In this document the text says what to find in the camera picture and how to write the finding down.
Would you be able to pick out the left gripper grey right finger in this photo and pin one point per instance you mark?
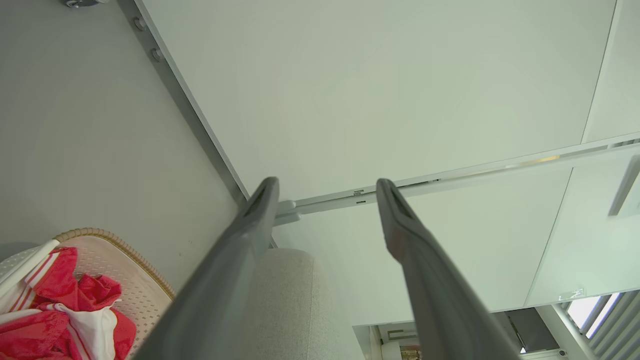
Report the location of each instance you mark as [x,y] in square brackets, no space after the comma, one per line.
[440,300]

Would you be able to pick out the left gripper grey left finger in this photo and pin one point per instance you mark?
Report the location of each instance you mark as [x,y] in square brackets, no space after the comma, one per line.
[215,290]

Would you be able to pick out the red white striped garment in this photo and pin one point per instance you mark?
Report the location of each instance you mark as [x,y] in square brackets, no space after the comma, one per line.
[60,275]

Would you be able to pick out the grey fabric couch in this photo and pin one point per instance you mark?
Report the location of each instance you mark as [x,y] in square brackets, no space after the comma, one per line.
[290,310]

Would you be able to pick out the cream perforated laundry basket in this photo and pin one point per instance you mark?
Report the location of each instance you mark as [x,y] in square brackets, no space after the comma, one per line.
[135,285]

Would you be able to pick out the grey window blind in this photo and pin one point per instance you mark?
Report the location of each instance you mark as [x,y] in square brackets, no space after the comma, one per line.
[607,320]

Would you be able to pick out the grey round partition foot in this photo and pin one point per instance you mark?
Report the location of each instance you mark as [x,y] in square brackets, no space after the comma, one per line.
[157,54]
[139,23]

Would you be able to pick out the grey metal floor fitting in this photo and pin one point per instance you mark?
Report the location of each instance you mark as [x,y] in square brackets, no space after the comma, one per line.
[80,2]

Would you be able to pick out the white partition rail bracket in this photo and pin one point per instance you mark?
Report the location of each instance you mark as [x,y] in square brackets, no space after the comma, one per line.
[286,212]

